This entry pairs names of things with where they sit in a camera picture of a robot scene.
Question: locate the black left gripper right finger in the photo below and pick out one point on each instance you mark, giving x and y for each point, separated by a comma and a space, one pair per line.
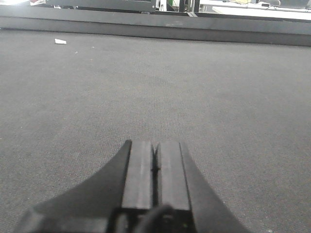
182, 186

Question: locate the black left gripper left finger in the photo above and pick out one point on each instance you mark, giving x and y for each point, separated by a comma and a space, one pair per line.
123, 185

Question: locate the white paper scrap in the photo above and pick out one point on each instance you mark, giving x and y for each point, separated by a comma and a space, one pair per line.
60, 42

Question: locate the dark metal base rail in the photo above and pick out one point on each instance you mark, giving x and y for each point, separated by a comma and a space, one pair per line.
179, 26

